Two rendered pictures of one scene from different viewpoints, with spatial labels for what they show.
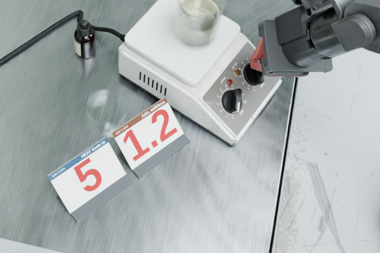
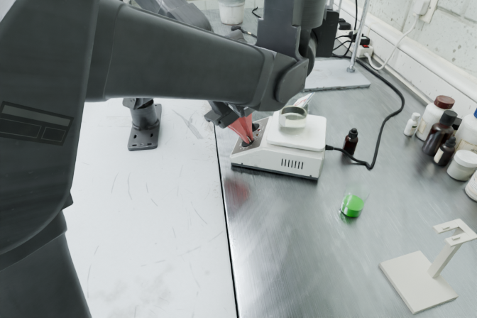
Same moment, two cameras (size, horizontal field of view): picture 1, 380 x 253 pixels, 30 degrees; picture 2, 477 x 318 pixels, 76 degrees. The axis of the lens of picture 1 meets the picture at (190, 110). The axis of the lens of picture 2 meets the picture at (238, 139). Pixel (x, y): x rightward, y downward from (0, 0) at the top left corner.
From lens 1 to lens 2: 117 cm
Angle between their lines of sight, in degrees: 82
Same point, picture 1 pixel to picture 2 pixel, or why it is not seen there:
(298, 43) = not seen: hidden behind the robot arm
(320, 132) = (198, 151)
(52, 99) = (341, 128)
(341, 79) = (190, 182)
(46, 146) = (326, 114)
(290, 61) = not seen: hidden behind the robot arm
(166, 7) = (317, 136)
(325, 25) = not seen: hidden behind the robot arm
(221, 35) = (275, 132)
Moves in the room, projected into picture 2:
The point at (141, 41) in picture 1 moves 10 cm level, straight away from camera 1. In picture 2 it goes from (316, 118) to (340, 145)
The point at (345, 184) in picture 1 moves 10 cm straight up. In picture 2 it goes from (181, 135) to (176, 101)
